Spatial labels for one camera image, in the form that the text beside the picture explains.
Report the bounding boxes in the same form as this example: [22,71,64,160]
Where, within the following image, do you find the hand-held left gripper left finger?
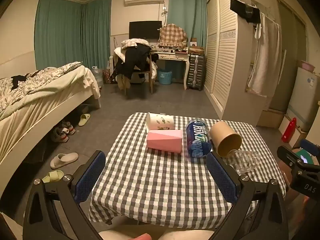
[22,150,107,240]

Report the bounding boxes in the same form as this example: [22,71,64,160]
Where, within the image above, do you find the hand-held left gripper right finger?
[206,151,292,240]

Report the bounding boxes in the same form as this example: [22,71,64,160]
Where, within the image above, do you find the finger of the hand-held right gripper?
[277,145,300,167]
[300,139,320,153]

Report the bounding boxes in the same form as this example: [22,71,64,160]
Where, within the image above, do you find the clear glass cup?
[226,149,260,175]

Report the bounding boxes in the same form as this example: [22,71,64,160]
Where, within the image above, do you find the brown paper cup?
[209,121,242,157]

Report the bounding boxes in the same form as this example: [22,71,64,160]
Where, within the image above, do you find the white printed paper cup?
[146,112,175,132]

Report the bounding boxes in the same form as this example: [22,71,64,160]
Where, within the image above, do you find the red bottle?
[281,117,297,143]

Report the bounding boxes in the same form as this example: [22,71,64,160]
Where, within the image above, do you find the white slipper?
[50,152,79,169]

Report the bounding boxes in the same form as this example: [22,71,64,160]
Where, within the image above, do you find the green slipper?
[42,170,65,183]

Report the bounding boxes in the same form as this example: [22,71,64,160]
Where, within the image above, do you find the cardboard box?
[257,109,285,130]

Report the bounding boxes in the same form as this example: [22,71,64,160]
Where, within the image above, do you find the blue drink can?
[186,118,213,158]

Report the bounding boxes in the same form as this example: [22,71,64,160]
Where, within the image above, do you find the white fridge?
[286,66,320,133]

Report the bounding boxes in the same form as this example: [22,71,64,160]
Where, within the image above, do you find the pair of sneakers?
[51,121,76,143]

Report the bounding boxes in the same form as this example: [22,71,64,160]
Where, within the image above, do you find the yellow slipper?
[78,113,91,127]

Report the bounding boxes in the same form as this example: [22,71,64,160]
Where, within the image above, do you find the checked tablecloth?
[89,112,287,225]

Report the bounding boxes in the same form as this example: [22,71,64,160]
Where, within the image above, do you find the pink box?
[147,129,183,153]

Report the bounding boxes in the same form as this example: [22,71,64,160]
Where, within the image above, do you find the person's bare legs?
[98,229,216,240]

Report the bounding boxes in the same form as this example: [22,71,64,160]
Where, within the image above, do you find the white bed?
[0,61,102,180]

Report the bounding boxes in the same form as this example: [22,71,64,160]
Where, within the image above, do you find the pink basin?
[300,60,316,72]

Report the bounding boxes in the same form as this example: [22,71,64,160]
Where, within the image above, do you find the clear water jug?
[90,66,104,86]

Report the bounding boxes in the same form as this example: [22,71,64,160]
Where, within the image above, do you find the white hanging towel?
[247,12,282,97]

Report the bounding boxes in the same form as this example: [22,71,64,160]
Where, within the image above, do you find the floral quilt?
[0,62,83,113]

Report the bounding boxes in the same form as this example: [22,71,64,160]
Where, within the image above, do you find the dark suitcase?
[187,53,206,91]

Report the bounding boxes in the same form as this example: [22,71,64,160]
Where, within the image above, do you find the wooden chair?
[117,51,157,97]

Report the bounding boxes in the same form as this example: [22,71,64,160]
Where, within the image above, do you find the white louvred wardrobe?
[204,0,264,127]

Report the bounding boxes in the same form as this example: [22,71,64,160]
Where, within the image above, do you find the blue plastic basket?
[157,69,173,85]

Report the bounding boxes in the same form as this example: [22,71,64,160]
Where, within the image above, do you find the chair piled with clothes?
[113,38,159,90]

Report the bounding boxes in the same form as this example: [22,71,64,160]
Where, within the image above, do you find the white desk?
[151,48,190,90]

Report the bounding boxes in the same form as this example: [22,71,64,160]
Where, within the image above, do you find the green curtain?
[81,0,112,69]
[34,0,83,70]
[167,0,208,48]

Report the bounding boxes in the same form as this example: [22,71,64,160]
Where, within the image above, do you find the black hanging garment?
[230,0,261,23]

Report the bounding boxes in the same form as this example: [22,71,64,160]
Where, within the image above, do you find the plaid cloth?
[157,24,188,48]

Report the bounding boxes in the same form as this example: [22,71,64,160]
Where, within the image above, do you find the black television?
[129,21,162,40]

